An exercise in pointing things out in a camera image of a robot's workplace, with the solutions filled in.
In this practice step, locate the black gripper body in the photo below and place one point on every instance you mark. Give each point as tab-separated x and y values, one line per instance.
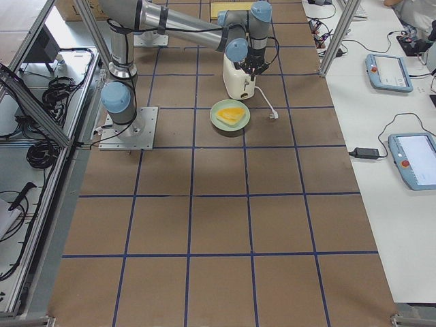
255	58

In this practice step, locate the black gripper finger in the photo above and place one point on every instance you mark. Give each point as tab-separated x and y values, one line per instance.
245	66
259	69

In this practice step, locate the white toaster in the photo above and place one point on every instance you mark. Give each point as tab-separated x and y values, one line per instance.
238	84

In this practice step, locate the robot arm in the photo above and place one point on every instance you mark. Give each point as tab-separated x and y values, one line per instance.
241	35

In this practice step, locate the light green plate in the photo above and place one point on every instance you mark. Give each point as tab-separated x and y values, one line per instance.
229	103

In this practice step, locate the triangular bread on plate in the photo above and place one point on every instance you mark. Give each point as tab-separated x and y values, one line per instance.
230	116

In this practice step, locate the wooden box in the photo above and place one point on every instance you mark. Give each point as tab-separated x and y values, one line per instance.
219	6

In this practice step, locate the far teach pendant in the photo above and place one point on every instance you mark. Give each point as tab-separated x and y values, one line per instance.
389	73

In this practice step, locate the teach pendant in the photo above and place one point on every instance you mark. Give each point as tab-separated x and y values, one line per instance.
389	73
414	156

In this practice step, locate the black power adapter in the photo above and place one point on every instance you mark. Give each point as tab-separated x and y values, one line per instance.
365	153

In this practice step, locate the near teach pendant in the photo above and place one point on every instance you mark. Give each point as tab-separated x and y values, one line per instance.
414	156

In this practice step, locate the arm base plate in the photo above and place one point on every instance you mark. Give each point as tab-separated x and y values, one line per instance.
138	136
150	39

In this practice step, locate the aluminium frame post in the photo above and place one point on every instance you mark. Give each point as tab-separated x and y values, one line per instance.
338	35

